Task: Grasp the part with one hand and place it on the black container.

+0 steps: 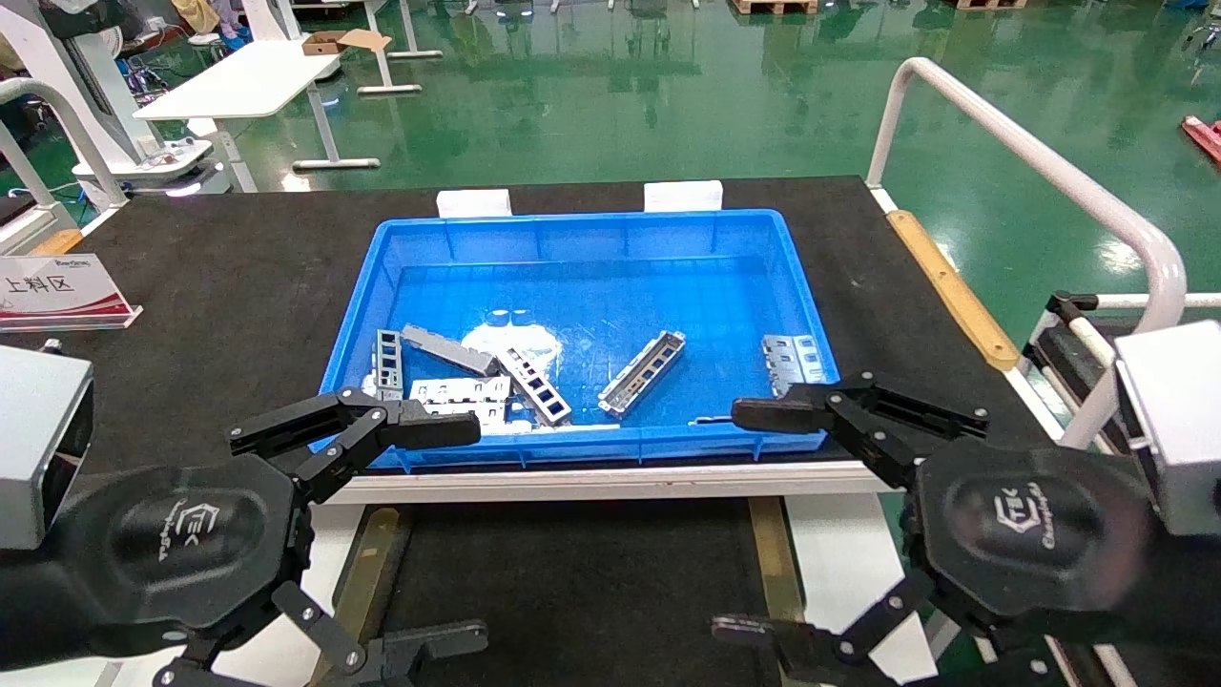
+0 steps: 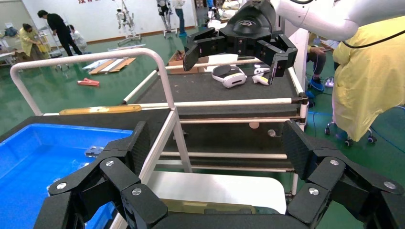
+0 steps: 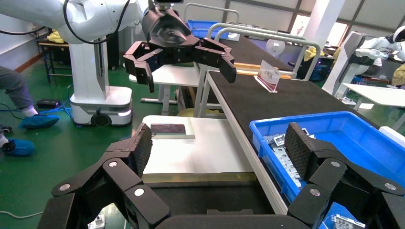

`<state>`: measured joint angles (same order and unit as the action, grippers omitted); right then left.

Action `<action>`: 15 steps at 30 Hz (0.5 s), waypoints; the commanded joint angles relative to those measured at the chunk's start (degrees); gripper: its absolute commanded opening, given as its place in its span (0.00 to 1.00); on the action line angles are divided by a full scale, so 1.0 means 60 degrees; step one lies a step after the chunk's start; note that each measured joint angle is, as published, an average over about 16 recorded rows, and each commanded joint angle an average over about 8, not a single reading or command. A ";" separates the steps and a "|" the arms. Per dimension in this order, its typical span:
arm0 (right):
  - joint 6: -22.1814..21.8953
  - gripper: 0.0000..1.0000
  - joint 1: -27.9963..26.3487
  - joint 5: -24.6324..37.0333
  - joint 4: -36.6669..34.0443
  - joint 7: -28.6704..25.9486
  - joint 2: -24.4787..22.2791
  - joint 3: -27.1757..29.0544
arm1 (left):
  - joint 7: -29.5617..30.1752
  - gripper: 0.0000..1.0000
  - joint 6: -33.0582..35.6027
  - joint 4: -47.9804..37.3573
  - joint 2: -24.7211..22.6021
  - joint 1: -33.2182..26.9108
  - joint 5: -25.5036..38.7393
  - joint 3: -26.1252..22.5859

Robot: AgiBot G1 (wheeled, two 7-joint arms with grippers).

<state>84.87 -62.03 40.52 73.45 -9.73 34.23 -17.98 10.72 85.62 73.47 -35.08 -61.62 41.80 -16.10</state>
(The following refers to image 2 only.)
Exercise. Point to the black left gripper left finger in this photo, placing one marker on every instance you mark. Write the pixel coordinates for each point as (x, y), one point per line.
(120, 177)

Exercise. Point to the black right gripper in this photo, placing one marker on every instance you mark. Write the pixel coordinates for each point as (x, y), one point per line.
(250, 28)

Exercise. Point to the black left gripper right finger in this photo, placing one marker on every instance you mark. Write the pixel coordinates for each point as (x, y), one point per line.
(326, 173)

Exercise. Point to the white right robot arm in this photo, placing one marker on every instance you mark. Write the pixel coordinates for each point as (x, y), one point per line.
(332, 15)

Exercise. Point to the silver slotted metal part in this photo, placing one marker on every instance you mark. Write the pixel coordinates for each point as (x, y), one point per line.
(94, 151)

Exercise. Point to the white flat box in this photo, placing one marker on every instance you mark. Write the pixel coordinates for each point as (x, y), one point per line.
(221, 60)

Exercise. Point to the white VR controller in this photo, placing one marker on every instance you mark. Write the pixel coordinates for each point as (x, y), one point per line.
(262, 69)
(260, 79)

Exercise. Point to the white VR headset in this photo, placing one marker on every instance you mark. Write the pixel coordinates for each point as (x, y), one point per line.
(229, 77)

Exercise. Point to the wheeled chair base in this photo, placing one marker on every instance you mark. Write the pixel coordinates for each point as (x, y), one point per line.
(348, 142)

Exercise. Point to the white tube cart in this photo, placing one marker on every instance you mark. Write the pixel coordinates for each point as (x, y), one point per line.
(221, 102)

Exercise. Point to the open cardboard box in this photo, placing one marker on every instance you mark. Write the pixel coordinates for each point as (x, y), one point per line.
(177, 63)

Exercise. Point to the round silver disc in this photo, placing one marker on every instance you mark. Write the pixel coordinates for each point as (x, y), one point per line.
(271, 132)

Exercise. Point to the person in blue jeans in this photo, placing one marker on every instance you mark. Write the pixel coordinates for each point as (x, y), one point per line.
(181, 15)

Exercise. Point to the yellow wooden strip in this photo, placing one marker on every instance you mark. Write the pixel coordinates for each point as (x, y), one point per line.
(101, 109)

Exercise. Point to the seated person blue shoe covers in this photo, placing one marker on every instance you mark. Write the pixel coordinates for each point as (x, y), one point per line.
(316, 60)

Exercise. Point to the round tan disc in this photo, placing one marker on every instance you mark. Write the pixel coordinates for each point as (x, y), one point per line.
(254, 125)

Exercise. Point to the blue plastic bin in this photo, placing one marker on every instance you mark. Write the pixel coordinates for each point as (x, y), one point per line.
(38, 164)

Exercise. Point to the humanoid robot on stand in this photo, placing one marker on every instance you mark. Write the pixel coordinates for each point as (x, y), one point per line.
(125, 22)
(164, 12)

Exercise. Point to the red flat object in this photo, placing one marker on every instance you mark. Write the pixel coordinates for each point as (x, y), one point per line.
(88, 82)

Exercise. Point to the person in yellow coat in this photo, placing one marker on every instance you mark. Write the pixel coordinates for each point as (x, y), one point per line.
(28, 41)
(367, 82)

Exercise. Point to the white low table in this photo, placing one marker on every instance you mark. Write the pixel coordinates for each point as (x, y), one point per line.
(221, 189)

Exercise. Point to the pile of flat boards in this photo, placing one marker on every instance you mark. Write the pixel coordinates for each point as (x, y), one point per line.
(110, 64)

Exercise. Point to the person in white clothes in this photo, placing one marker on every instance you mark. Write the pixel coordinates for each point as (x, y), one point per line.
(78, 39)

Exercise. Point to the person in black clothes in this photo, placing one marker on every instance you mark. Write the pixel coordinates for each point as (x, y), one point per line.
(60, 28)

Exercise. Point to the white tube table rail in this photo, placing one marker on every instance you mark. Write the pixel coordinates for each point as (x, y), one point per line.
(79, 58)

